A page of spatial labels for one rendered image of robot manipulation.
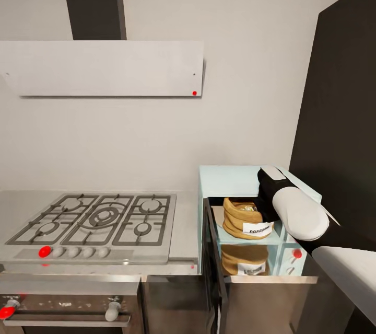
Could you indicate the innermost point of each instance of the burner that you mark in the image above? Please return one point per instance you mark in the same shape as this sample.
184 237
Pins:
96 228

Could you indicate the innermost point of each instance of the popcorn bag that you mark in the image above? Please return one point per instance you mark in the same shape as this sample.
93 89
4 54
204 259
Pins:
242 222

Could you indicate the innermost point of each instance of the range hood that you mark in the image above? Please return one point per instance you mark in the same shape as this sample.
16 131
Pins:
100 61

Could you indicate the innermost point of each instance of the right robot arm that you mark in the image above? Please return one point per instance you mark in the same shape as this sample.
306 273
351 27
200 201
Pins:
348 258

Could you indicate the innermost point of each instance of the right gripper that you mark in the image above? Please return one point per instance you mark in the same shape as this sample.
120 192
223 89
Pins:
266 209

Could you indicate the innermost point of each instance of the oven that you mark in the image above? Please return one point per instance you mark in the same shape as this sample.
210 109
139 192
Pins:
72 307

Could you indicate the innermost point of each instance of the fridge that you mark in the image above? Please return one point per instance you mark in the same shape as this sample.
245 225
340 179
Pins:
334 150

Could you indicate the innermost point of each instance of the microwave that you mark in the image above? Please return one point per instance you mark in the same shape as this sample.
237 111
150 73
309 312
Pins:
214 184

